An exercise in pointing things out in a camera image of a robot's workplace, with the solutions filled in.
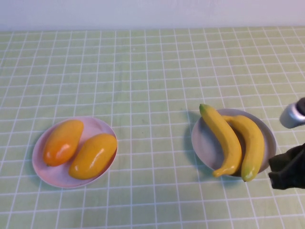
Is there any yellow plastic banana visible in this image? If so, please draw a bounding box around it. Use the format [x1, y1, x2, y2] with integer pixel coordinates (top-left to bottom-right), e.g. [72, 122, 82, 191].
[199, 104, 243, 178]
[223, 114, 265, 182]

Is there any light blue round plate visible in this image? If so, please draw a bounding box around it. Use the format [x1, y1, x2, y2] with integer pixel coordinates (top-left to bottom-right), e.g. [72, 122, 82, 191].
[191, 108, 277, 177]

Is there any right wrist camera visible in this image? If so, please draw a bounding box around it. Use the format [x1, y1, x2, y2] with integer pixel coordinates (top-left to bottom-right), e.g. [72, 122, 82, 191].
[280, 96, 305, 129]

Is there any green checked tablecloth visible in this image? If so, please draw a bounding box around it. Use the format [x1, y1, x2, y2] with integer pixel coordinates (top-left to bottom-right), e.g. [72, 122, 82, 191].
[0, 26, 305, 229]

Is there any pale pink round plate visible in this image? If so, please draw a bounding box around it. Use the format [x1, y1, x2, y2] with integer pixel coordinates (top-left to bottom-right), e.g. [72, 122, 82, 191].
[32, 116, 118, 189]

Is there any yellow plastic mango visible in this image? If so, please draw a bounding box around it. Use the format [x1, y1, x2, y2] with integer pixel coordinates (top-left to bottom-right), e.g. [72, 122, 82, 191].
[69, 133, 118, 180]

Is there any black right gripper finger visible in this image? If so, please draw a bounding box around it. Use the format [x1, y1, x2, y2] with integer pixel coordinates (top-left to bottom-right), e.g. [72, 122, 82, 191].
[268, 143, 305, 172]
[268, 167, 305, 190]

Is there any orange plastic mango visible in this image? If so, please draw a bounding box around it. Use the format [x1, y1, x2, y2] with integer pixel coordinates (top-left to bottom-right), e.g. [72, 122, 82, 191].
[42, 119, 84, 167]

